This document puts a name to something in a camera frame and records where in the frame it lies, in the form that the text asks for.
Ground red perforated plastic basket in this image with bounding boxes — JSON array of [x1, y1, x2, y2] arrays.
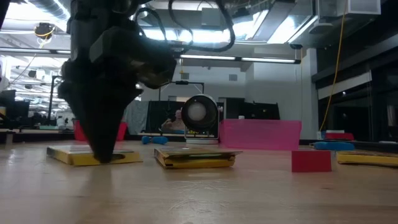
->
[[73, 120, 128, 142]]

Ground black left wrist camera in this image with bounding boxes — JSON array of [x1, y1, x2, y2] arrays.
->
[[89, 26, 178, 90]]

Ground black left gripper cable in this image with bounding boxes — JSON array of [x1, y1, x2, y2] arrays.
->
[[136, 0, 236, 54]]

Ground long ceiling light bar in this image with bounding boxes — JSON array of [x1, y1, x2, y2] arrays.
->
[[0, 46, 302, 65]]

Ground person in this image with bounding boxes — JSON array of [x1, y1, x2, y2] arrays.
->
[[160, 108, 187, 131]]

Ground pink translucent plastic bin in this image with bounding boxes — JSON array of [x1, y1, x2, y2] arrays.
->
[[219, 119, 302, 151]]

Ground white ceiling vent duct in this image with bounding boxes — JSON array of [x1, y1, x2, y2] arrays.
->
[[317, 0, 382, 18]]

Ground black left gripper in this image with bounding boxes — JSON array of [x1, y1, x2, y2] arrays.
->
[[57, 18, 144, 164]]

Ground blue-handled pliers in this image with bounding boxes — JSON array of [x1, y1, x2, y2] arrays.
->
[[310, 141, 356, 152], [141, 135, 170, 146]]

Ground black partition panel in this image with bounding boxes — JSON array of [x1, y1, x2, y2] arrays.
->
[[146, 98, 280, 135]]

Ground red box with white lid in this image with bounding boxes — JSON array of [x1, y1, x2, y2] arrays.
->
[[325, 129, 355, 141]]

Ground tall black rack frame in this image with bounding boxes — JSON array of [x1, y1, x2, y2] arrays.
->
[[47, 75, 65, 125]]

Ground grey hanging cloth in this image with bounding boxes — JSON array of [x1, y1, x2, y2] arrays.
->
[[123, 100, 150, 135]]

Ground yellow crayon box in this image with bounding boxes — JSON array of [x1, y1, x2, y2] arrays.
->
[[154, 147, 243, 170], [46, 144, 144, 167], [336, 150, 398, 168]]

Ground white cylindrical lamp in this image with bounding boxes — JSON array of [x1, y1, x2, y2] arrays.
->
[[181, 94, 220, 145]]

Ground black ceiling cable reel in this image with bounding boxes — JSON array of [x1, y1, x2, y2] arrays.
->
[[33, 22, 57, 40]]

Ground red eraser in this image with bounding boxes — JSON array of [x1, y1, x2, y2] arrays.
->
[[291, 150, 333, 173]]

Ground yellow hanging cable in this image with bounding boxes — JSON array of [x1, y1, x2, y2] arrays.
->
[[318, 0, 348, 132]]

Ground black metal table frame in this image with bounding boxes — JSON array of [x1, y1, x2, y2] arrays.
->
[[0, 132, 398, 154]]

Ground black frame stand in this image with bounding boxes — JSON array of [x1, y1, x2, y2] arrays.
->
[[158, 80, 205, 102]]

